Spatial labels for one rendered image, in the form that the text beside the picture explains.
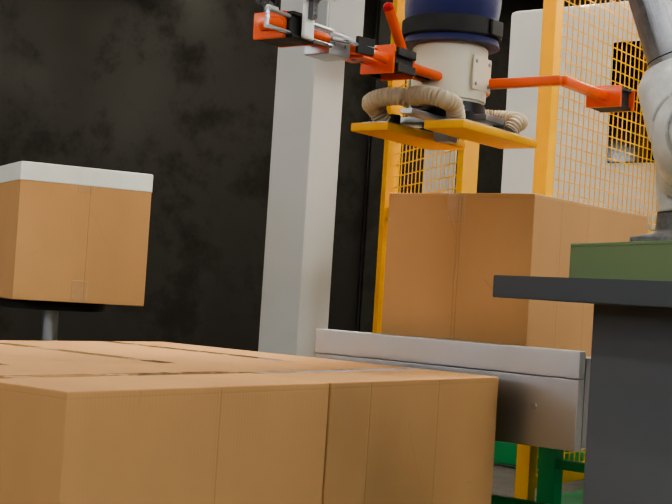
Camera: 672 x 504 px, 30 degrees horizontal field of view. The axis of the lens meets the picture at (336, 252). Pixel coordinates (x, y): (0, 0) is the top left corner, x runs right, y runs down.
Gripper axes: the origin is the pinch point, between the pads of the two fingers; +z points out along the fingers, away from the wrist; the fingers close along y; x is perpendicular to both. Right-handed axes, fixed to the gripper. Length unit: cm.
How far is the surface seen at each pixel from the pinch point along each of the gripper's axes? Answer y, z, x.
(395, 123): 6.9, 11.1, -47.5
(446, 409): -19, 71, -34
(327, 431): -18, 73, 5
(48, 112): 669, -83, -509
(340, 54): -2.6, 2.8, -13.1
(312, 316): 95, 58, -137
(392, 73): 1.2, 2.1, -36.9
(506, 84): -12, 1, -63
